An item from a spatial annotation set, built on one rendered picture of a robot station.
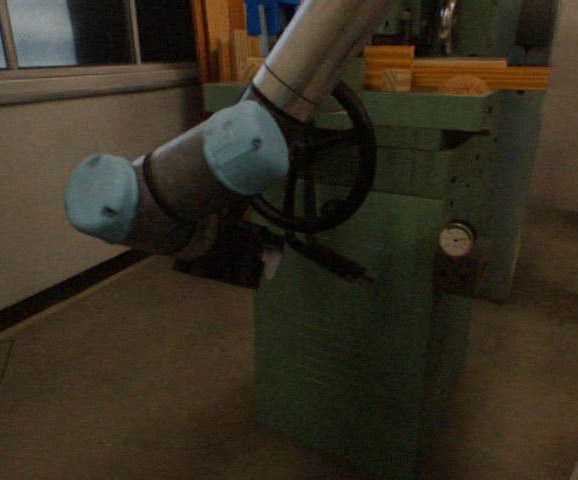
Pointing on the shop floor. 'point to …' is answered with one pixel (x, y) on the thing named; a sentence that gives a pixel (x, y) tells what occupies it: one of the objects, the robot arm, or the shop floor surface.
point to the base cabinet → (365, 329)
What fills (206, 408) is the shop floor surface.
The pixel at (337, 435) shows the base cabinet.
